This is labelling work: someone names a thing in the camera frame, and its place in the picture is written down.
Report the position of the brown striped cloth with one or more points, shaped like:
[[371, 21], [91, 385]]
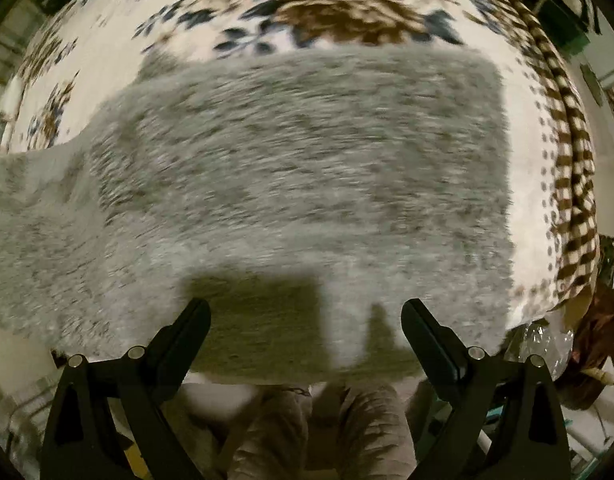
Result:
[[573, 193]]

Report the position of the person's grey trouser legs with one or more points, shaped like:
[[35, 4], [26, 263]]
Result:
[[373, 438]]

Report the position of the clear plastic bag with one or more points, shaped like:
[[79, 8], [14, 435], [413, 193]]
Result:
[[547, 338]]

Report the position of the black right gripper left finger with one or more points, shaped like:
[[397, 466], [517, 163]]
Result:
[[81, 439]]

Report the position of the floral white brown bed sheet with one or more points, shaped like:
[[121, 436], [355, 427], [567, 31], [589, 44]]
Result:
[[92, 48]]

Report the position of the grey fluffy fleece pant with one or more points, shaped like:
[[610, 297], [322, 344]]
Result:
[[306, 196]]

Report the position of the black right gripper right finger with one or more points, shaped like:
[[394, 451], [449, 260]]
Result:
[[505, 420]]

